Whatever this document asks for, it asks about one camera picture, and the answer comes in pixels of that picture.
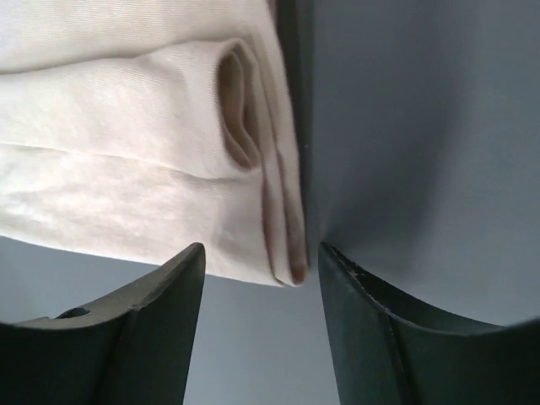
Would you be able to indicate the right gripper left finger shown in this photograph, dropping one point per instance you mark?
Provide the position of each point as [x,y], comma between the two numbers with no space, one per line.
[131,346]

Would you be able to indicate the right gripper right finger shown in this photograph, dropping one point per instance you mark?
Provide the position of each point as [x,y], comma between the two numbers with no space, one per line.
[389,347]

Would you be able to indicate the beige t shirt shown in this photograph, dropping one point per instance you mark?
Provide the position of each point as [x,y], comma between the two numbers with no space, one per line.
[131,129]

